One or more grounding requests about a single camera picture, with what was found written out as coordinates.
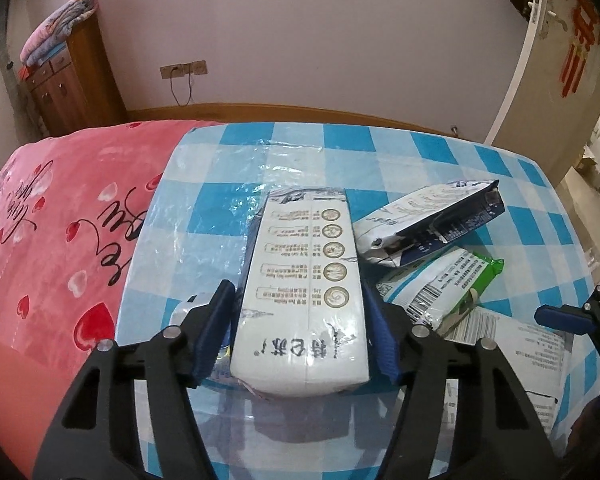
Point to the green and white wipes packet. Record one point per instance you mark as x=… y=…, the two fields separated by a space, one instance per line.
x=440 y=280

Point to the clear small plastic packet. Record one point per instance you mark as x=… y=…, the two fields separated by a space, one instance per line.
x=190 y=307

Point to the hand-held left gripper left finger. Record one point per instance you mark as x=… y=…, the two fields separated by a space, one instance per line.
x=212 y=327

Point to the beige door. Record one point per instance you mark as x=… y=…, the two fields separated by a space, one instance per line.
x=540 y=90

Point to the cardboard box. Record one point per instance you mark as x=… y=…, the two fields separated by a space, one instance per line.
x=587 y=162

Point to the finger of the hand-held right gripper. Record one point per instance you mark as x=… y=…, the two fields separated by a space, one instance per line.
x=560 y=317

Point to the wooden bed footboard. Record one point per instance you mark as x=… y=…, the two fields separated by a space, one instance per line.
x=280 y=110

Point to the blue checked tablecloth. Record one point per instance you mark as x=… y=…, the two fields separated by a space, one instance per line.
x=480 y=170

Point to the red door decoration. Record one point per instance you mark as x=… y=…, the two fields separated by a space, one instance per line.
x=580 y=35

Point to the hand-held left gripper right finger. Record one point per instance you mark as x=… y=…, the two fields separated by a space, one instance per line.
x=380 y=332

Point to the wooden cabinet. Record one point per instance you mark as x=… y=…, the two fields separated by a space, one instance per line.
x=80 y=85

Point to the flat white printed packet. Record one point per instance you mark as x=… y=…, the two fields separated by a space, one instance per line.
x=525 y=360

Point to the white and dark blue carton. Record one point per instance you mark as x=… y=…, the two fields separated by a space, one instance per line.
x=420 y=210

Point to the pink heart print blanket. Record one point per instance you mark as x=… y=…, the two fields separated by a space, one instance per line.
x=55 y=260

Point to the white tissue pack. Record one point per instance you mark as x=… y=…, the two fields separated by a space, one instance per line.
x=300 y=285

